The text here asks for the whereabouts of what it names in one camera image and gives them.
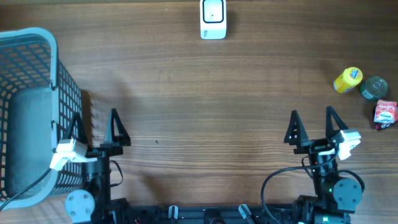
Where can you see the red white small carton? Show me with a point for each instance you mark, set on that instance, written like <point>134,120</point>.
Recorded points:
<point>385,111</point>

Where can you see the white barcode scanner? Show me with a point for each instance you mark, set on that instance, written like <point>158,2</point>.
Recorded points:
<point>213,21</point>

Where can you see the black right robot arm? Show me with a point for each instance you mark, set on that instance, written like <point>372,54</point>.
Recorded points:
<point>336,197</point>

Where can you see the black red snack packet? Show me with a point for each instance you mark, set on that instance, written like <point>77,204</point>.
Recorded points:
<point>381,126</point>

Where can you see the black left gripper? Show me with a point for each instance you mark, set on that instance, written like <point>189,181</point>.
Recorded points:
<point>112,144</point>

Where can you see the round tin can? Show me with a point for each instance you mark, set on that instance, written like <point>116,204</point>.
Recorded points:
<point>374,88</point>

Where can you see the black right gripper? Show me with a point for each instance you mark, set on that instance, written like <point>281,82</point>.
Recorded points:
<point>317,145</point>

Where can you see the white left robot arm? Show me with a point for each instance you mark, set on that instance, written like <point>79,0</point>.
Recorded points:
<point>92,203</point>

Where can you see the yellow small bottle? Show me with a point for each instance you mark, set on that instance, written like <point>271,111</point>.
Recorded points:
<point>350,78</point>

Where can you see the grey plastic basket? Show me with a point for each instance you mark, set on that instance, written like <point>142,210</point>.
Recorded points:
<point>38,100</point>

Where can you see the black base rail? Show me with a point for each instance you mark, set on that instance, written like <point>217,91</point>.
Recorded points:
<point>206,215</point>

